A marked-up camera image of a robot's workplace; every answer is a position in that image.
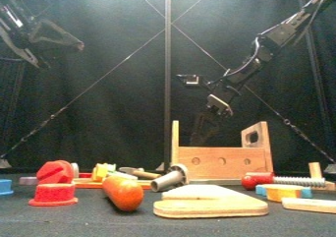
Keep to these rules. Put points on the wooden cross piece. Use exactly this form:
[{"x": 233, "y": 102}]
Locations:
[{"x": 316, "y": 173}]

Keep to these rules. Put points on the yellow toy nut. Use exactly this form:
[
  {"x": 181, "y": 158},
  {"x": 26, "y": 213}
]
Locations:
[{"x": 281, "y": 192}]

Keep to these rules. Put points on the red-headed grey-threaded toy screw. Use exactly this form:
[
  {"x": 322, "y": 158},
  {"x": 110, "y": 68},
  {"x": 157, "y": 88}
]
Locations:
[{"x": 280, "y": 180}]

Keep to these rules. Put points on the light blue toy block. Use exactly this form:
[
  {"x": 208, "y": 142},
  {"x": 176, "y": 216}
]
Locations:
[{"x": 306, "y": 192}]

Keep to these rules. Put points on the red toy screw block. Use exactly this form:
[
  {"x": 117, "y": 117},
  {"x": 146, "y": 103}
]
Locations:
[{"x": 53, "y": 182}]

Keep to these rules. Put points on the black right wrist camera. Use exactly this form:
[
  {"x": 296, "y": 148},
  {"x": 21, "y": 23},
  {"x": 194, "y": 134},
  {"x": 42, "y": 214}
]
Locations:
[{"x": 188, "y": 79}]

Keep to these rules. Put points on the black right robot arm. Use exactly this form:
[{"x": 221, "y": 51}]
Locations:
[{"x": 284, "y": 32}]

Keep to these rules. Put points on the blue toy piece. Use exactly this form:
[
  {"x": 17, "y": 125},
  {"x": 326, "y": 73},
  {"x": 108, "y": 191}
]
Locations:
[{"x": 5, "y": 187}]

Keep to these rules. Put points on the metal frame centre pole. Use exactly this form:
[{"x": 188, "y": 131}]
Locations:
[{"x": 166, "y": 83}]

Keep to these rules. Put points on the grey toy bolt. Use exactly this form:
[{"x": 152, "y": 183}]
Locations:
[{"x": 168, "y": 180}]

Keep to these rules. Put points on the wooden toy hammer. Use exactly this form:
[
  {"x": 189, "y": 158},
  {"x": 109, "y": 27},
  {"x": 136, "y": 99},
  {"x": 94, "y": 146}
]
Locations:
[{"x": 141, "y": 173}]

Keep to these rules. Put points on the orange wooden plank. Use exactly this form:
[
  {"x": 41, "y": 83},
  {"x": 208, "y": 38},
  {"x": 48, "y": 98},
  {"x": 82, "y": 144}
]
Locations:
[{"x": 86, "y": 183}]

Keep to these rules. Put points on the metal frame side pole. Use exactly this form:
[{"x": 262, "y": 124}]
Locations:
[{"x": 316, "y": 83}]

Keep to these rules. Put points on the plain wooden bar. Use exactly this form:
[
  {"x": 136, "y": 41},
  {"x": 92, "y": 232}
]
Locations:
[{"x": 310, "y": 205}]

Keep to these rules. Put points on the flat plywood board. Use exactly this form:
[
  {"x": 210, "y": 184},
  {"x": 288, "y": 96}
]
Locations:
[{"x": 209, "y": 205}]

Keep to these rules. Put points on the pale purple toy piece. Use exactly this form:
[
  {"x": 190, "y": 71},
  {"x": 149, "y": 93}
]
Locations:
[{"x": 28, "y": 181}]

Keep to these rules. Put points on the white toy disc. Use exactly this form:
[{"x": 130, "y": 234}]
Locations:
[{"x": 74, "y": 170}]

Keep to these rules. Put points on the wooden toy toolbox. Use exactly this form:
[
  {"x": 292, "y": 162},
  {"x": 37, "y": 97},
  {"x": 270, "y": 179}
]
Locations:
[{"x": 220, "y": 162}]

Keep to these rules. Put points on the yellow toy screw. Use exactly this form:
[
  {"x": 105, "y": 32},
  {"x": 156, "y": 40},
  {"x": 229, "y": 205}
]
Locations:
[{"x": 101, "y": 171}]

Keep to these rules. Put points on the small red toy piece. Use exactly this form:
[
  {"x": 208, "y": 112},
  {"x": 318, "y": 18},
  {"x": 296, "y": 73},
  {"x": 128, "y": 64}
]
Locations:
[{"x": 84, "y": 175}]

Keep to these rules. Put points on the grey frame foot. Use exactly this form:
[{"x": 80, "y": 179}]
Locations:
[
  {"x": 4, "y": 164},
  {"x": 329, "y": 168}
]

